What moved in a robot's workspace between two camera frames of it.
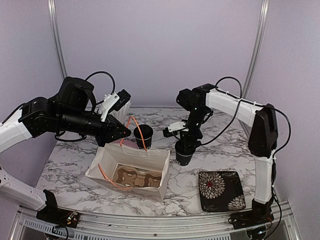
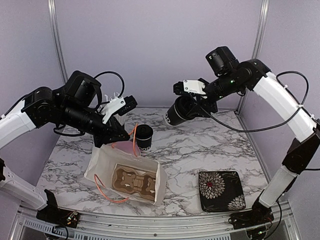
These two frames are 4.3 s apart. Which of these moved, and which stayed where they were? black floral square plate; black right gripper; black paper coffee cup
Moved: black right gripper; black paper coffee cup
Stayed: black floral square plate
